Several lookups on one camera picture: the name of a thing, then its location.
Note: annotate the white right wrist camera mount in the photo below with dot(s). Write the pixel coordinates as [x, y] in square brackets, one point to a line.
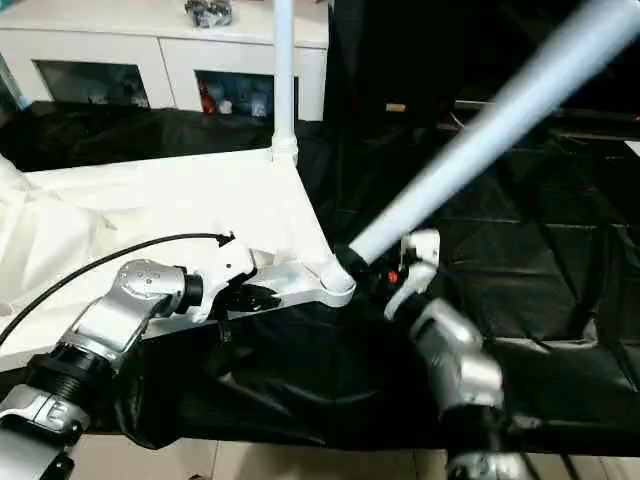
[422, 250]

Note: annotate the black backdrop curtain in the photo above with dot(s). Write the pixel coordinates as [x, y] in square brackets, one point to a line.
[425, 50]

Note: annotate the small white jar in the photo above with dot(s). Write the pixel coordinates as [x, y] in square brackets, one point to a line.
[225, 106]

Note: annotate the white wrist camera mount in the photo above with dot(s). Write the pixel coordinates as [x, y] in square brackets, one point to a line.
[225, 265]
[422, 250]

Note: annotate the white flat board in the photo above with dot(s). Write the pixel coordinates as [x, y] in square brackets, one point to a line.
[633, 147]

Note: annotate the grey metal stand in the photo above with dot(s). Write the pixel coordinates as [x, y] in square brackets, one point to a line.
[10, 85]

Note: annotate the black plastic sheet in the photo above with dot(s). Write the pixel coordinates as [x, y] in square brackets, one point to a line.
[550, 225]

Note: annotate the red bottle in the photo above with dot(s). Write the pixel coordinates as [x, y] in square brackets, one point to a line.
[205, 97]

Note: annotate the white plastic table leg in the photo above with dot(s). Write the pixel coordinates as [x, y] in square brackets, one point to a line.
[284, 75]
[450, 150]

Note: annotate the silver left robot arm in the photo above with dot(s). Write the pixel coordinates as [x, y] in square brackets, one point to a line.
[140, 285]

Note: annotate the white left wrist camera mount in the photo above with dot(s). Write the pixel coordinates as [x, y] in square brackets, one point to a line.
[225, 265]

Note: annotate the tan tape piece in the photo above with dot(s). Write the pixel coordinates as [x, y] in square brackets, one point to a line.
[395, 107]

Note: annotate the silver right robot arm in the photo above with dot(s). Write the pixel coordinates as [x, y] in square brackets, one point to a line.
[460, 350]

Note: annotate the long black pole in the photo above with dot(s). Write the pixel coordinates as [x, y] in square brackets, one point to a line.
[600, 116]

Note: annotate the white cabinet with glass doors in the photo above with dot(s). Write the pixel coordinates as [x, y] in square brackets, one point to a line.
[150, 50]

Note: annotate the clear bag of dark items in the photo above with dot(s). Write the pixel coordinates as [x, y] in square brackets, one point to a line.
[207, 14]

